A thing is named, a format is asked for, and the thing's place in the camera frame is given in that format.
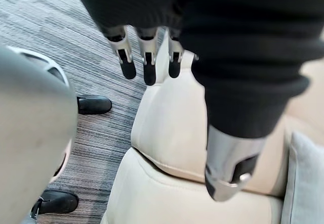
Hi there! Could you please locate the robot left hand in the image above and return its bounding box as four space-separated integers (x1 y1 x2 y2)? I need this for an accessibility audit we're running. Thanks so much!
68 0 324 203

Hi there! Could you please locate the cream leather sofa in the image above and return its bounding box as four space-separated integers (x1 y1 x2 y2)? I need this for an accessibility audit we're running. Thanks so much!
100 49 324 224

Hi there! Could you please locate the dark robot foot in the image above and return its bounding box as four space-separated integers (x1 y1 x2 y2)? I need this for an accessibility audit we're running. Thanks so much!
76 95 112 115
30 190 78 220

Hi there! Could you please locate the light grey cushion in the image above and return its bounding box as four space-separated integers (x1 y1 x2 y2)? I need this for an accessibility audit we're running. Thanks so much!
280 130 324 224

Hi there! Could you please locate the silver robot leg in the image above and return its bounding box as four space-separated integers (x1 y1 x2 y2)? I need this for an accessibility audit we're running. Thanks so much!
0 45 78 224

